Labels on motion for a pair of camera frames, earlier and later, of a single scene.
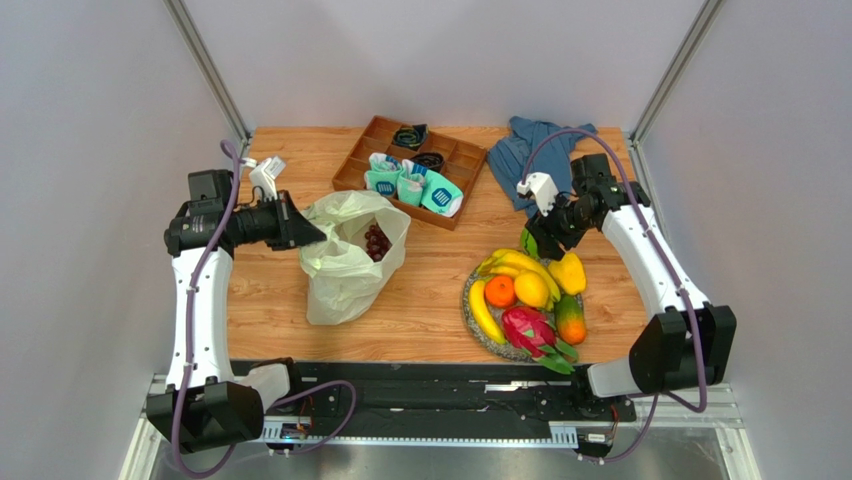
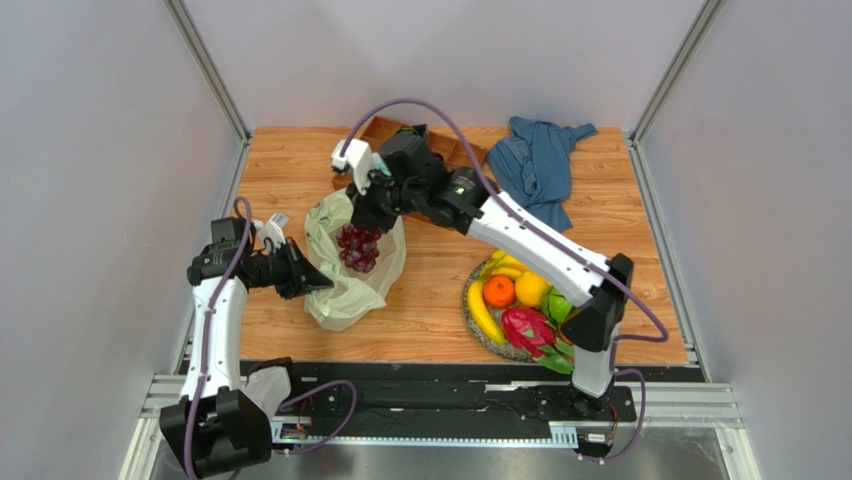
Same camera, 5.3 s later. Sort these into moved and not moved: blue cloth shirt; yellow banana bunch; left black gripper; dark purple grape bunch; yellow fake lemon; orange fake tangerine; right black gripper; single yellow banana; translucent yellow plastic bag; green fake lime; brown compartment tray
Moved: green fake lime; left black gripper; translucent yellow plastic bag; right black gripper; dark purple grape bunch
Not moved: single yellow banana; yellow fake lemon; yellow banana bunch; blue cloth shirt; orange fake tangerine; brown compartment tray
